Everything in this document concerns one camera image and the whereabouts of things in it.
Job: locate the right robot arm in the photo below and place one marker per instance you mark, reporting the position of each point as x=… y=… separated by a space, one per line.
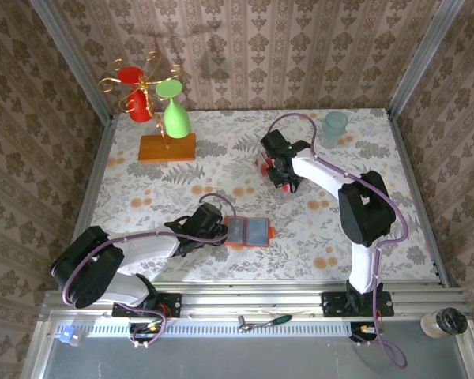
x=363 y=221

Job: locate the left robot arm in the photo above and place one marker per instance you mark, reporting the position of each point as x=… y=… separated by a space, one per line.
x=150 y=246

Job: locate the aluminium table side rail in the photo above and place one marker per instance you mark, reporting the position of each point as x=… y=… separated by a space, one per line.
x=98 y=166
x=408 y=166

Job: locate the clear jar black lid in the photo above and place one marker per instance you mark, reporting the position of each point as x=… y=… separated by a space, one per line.
x=452 y=320

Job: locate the black and red credit card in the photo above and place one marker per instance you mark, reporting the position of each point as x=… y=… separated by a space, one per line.
x=289 y=189

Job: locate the blue white connector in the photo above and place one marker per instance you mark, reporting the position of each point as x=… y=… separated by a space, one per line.
x=66 y=335

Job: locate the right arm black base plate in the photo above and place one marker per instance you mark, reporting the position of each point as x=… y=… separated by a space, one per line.
x=332 y=305

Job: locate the aluminium corner post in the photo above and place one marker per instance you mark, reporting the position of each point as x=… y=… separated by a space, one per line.
x=79 y=67
x=418 y=59

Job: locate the teal plastic cup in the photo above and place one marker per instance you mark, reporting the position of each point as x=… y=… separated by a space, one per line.
x=333 y=130

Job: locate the aluminium frame rail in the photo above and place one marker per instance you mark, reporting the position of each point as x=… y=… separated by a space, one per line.
x=260 y=300

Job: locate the orange card holder wallet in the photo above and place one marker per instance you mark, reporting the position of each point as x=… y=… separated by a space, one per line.
x=256 y=233

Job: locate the red wine glass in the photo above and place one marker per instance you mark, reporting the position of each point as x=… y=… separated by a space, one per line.
x=138 y=106

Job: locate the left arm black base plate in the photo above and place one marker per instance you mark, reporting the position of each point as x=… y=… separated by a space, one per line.
x=174 y=305

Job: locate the black connector yellow plug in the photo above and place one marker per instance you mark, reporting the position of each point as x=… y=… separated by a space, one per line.
x=363 y=329
x=146 y=329

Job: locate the grey metal panel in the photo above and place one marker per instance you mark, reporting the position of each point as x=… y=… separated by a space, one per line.
x=241 y=359

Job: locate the green wine glass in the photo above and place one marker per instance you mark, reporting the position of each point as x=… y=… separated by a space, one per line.
x=177 y=120

